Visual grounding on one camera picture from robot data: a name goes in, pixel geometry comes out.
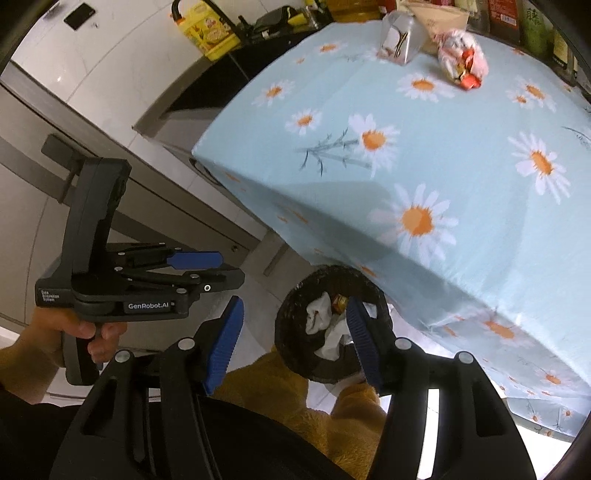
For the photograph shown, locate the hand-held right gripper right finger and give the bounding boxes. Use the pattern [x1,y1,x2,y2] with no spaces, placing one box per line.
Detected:
[346,295,539,480]

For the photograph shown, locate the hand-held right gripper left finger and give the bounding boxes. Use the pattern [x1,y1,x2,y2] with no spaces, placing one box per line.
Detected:
[48,295,245,480]

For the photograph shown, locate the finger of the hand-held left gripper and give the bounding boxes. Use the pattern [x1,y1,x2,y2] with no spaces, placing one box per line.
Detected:
[120,246,223,272]
[117,269,247,296]

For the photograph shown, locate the grey cloth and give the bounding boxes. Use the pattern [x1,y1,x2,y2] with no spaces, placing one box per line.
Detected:
[315,318,354,361]

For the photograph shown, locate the white tissue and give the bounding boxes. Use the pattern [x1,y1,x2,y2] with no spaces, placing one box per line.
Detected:
[305,295,334,334]

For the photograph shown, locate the round bin with black bag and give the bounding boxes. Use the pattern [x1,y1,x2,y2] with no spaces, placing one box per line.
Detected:
[274,265,394,385]

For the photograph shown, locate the person's left forearm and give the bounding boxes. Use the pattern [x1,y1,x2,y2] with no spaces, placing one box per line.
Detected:
[0,342,88,480]

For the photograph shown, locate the person's left hand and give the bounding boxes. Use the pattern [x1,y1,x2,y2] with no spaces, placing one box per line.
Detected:
[28,305,129,366]

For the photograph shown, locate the white cabinet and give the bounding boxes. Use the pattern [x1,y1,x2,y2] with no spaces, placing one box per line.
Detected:
[0,60,287,402]

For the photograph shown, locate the person's fuzzy tan pants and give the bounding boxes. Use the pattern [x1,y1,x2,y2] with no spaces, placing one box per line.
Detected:
[212,346,389,468]

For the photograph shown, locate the black kitchen sink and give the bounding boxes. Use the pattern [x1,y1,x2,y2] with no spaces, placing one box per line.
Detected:
[166,23,333,114]

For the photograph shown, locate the blue daisy print tablecloth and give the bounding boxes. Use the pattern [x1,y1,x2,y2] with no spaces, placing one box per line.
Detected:
[191,18,591,437]

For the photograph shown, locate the small black flat object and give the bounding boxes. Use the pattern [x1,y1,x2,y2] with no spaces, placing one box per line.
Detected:
[64,4,95,31]

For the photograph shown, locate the yellow dish soap bottle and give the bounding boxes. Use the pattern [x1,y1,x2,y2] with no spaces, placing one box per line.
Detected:
[172,0,242,62]

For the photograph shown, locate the large cooking oil bottle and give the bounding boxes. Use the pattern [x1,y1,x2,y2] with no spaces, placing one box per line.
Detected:
[330,0,384,23]

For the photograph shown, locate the clear plastic cup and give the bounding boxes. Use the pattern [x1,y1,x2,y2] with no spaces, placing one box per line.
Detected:
[379,9,426,65]

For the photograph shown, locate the clear bag with red wrappers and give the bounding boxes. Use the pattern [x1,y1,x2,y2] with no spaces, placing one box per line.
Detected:
[436,28,490,90]

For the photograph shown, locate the brown paper bag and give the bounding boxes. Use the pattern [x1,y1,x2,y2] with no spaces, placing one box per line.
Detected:
[406,2,472,56]

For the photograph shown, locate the small dark sauce bottle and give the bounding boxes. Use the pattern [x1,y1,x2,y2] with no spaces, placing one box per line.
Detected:
[551,28,577,70]

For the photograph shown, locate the amber bottle red label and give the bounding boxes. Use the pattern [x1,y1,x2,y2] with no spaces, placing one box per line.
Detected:
[487,0,522,33]

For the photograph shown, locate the green bottle yellow cap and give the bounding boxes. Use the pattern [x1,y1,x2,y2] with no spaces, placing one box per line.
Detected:
[519,0,555,54]

